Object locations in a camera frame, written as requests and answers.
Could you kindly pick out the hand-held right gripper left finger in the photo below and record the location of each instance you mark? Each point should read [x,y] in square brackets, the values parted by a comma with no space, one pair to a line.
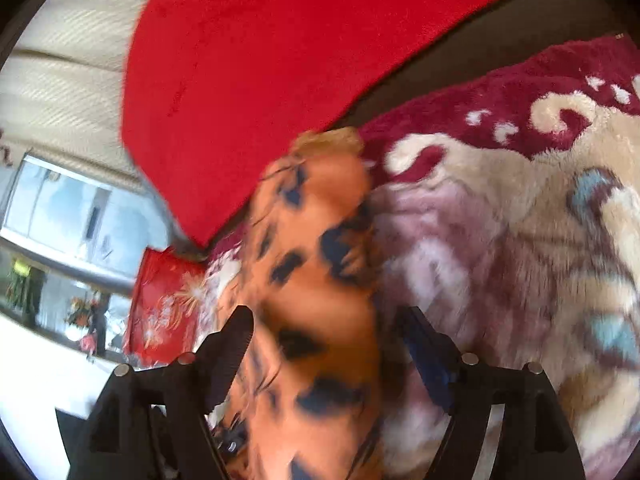
[235,345]

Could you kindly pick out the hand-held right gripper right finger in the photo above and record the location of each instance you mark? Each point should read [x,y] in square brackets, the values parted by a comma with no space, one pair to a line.
[425,355]

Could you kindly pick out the orange floral garment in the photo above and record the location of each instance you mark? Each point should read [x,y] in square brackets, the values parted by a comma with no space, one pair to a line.
[310,300]

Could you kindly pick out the red printed bag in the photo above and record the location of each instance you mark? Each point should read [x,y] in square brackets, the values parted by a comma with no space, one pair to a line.
[160,310]

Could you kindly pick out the maroon and cream plush blanket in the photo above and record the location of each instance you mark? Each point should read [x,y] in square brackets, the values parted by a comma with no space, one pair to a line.
[500,220]

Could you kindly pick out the flower bouquet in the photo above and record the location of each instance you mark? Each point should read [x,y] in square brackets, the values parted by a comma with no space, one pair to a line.
[82,312]

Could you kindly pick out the glass window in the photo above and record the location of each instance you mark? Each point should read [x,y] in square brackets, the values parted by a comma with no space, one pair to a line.
[65,210]

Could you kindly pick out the red cloth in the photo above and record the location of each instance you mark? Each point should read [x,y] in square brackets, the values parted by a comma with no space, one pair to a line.
[275,60]

